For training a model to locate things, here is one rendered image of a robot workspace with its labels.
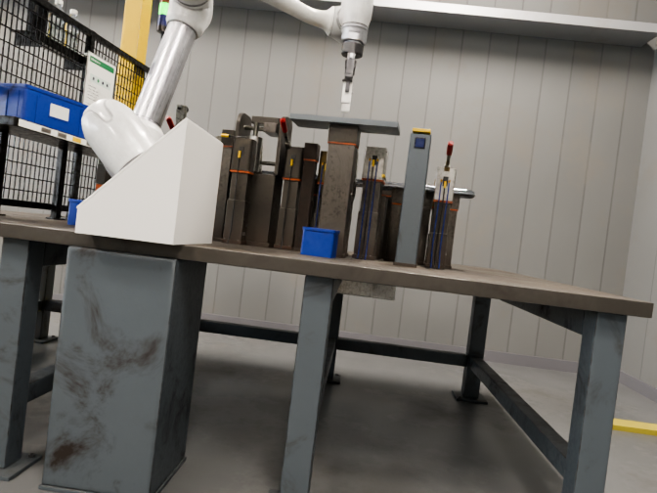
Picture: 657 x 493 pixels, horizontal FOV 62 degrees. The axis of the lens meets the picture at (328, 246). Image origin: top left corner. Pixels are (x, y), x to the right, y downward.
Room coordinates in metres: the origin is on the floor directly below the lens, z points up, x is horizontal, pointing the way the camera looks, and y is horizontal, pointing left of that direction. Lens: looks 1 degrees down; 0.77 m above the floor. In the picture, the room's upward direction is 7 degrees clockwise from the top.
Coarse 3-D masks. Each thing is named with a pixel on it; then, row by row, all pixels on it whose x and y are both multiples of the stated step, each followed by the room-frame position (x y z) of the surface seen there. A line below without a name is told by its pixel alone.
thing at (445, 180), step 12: (444, 180) 1.96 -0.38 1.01; (444, 192) 1.96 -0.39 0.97; (444, 204) 1.97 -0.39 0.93; (444, 216) 1.96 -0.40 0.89; (432, 228) 1.98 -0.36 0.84; (444, 228) 1.97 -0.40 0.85; (432, 240) 1.96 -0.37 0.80; (444, 240) 1.97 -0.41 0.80; (432, 252) 1.97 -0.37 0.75; (444, 252) 1.96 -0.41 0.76; (432, 264) 1.96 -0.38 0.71
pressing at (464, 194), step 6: (270, 174) 2.25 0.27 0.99; (360, 180) 2.13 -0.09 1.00; (360, 186) 2.32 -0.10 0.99; (384, 186) 2.26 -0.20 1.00; (390, 186) 2.22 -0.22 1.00; (396, 186) 2.11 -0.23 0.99; (402, 186) 2.10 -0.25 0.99; (426, 186) 2.09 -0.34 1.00; (432, 186) 2.09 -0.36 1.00; (456, 192) 2.07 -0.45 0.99; (462, 192) 2.06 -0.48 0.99; (468, 192) 2.06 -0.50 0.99; (462, 198) 2.25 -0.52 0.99; (468, 198) 2.23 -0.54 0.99
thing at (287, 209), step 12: (288, 156) 2.03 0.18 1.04; (300, 156) 2.02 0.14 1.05; (288, 168) 2.03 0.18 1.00; (300, 168) 2.02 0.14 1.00; (288, 180) 2.04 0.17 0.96; (300, 180) 2.03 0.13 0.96; (288, 192) 2.04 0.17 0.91; (288, 204) 2.04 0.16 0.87; (288, 216) 2.03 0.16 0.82; (288, 228) 2.03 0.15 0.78; (276, 240) 2.04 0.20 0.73; (288, 240) 2.03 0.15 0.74
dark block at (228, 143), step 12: (228, 132) 2.07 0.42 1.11; (228, 144) 2.07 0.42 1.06; (228, 156) 2.07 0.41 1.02; (228, 168) 2.07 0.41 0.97; (228, 180) 2.07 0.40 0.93; (228, 192) 2.08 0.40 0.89; (216, 204) 2.07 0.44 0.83; (216, 216) 2.07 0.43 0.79; (216, 228) 2.07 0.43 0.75; (216, 240) 2.07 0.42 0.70
